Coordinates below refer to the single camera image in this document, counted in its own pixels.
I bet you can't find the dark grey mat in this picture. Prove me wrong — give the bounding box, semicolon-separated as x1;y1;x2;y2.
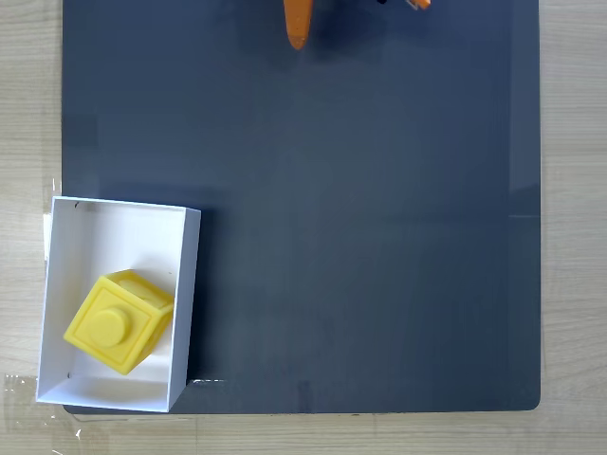
61;0;542;416

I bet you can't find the clear tape patch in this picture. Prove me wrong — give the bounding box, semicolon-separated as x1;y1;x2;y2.
3;373;48;428

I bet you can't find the yellow toy block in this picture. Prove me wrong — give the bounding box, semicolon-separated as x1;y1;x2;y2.
63;268;175;377

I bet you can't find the white cardboard box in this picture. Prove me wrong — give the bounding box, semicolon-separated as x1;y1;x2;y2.
35;195;202;413

